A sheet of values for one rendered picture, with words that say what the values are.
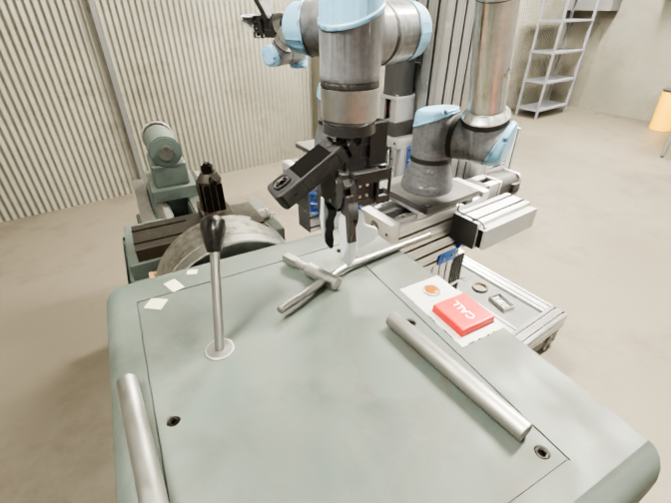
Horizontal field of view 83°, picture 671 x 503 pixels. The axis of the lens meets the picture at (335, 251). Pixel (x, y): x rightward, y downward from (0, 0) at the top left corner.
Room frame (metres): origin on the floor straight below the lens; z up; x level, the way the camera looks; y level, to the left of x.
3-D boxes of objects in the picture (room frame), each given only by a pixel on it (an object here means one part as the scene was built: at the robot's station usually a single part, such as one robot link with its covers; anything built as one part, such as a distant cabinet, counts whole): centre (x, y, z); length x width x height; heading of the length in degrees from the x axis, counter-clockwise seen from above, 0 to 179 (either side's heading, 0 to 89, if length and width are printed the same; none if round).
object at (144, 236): (1.19, 0.49, 0.95); 0.43 x 0.18 x 0.04; 118
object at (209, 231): (0.42, 0.15, 1.38); 0.04 x 0.03 x 0.05; 28
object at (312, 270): (0.50, 0.04, 1.27); 0.12 x 0.02 x 0.02; 50
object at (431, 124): (1.07, -0.28, 1.33); 0.13 x 0.12 x 0.14; 53
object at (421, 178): (1.07, -0.27, 1.21); 0.15 x 0.15 x 0.10
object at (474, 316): (0.40, -0.18, 1.26); 0.06 x 0.06 x 0.02; 28
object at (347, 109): (0.52, -0.02, 1.51); 0.08 x 0.08 x 0.05
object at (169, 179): (1.75, 0.80, 1.01); 0.30 x 0.20 x 0.29; 28
